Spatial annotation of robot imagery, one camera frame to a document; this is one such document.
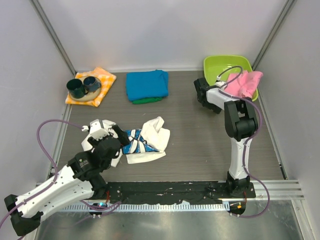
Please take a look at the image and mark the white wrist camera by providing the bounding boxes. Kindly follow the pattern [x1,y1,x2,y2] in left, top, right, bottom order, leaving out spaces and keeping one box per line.
[214,75,228,89]
[81,119,108,140]

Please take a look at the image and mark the white slotted cable duct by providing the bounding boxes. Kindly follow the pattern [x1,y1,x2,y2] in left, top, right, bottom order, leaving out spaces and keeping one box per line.
[60,201,230,213]

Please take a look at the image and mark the dark green mug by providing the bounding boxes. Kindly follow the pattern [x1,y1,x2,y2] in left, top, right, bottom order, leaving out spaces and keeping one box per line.
[66,78,88,99]

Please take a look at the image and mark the folded green t-shirt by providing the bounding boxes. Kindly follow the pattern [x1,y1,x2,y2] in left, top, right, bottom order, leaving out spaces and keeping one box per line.
[132,97,163,105]

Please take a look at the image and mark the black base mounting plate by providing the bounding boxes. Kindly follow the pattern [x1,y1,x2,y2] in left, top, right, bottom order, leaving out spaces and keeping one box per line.
[101,181,256,205]

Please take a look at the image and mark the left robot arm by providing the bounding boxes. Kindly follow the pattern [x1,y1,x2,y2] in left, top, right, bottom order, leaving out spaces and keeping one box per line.
[4,121,130,237]

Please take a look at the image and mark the beige ceramic plate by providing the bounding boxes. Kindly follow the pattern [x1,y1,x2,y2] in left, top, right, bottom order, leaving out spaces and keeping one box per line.
[68,76,102,102]

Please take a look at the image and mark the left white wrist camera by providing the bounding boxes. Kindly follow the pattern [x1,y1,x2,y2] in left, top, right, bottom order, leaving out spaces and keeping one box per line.
[81,119,108,140]

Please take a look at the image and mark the dark blue mug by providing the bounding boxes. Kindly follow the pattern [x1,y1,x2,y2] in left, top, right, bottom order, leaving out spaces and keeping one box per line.
[83,76,102,93]

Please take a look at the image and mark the pink t-shirt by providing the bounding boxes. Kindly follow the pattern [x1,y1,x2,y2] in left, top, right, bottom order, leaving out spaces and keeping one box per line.
[224,70,264,99]

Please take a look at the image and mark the white printed t-shirt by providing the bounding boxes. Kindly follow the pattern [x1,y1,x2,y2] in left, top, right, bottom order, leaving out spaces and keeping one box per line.
[81,116,171,168]

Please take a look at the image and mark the folded blue t-shirt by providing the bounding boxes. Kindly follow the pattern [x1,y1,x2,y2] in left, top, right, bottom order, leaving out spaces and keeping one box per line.
[125,70,169,102]

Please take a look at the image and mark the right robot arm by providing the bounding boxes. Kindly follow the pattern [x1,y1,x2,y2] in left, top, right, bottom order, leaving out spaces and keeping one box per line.
[193,77,259,198]

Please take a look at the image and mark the orange checkered cloth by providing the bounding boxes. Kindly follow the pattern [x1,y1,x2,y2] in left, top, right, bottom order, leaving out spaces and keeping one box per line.
[65,67,117,107]

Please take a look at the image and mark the green plastic basin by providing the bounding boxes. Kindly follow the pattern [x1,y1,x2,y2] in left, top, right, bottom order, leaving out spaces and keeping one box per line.
[203,55,259,104]

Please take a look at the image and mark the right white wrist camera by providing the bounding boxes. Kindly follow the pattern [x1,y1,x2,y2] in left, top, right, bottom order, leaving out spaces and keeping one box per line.
[214,75,228,89]

